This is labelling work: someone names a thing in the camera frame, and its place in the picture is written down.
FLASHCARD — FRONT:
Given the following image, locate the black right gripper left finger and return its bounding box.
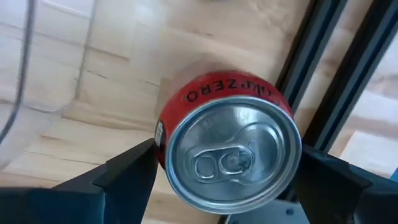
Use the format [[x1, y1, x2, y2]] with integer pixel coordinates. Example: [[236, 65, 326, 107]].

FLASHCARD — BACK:
[[0, 138, 160, 224]]

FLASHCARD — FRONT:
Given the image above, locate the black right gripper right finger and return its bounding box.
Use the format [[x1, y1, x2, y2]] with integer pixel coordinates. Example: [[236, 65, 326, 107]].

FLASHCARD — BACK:
[[294, 144, 398, 224]]

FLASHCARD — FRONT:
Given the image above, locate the red Coke Zero can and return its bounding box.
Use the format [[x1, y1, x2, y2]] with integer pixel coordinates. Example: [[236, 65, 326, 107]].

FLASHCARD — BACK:
[[154, 70, 303, 215]]

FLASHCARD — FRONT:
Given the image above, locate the clear plastic bin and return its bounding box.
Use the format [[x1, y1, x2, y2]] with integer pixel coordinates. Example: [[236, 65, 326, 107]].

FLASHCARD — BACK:
[[0, 0, 170, 170]]

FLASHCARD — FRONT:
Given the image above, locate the black aluminium table frame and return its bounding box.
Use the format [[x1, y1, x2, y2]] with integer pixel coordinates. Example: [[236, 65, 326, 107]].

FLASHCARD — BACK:
[[275, 0, 398, 153]]

